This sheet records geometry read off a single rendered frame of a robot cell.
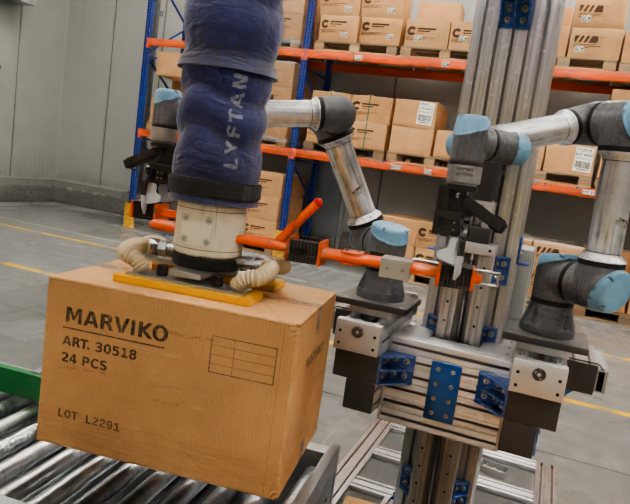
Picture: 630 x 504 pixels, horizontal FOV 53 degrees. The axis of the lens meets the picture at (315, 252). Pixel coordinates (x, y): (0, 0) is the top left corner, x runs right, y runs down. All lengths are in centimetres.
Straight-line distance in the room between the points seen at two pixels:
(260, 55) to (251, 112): 13
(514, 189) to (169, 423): 121
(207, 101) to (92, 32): 1176
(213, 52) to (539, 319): 111
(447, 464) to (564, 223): 788
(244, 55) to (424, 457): 135
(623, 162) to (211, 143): 101
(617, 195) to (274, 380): 97
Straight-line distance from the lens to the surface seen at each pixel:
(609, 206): 174
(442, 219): 147
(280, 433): 140
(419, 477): 215
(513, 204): 203
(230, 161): 145
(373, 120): 890
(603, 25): 872
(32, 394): 223
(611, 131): 174
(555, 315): 184
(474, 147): 141
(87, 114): 1303
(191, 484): 178
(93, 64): 1306
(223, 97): 146
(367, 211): 201
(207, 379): 141
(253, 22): 147
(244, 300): 140
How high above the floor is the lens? 142
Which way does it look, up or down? 8 degrees down
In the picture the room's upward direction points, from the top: 8 degrees clockwise
